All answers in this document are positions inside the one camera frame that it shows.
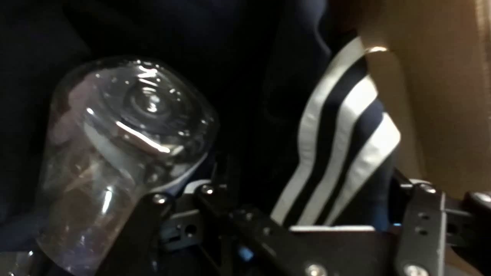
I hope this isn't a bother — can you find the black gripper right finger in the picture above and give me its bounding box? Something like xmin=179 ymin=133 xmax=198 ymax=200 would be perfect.
xmin=287 ymin=174 xmax=491 ymax=276

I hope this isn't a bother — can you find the white cardboard box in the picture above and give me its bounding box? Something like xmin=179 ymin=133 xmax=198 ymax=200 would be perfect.
xmin=320 ymin=0 xmax=491 ymax=276

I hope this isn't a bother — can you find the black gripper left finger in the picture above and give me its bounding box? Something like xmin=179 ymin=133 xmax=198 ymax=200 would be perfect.
xmin=98 ymin=182 xmax=288 ymax=276

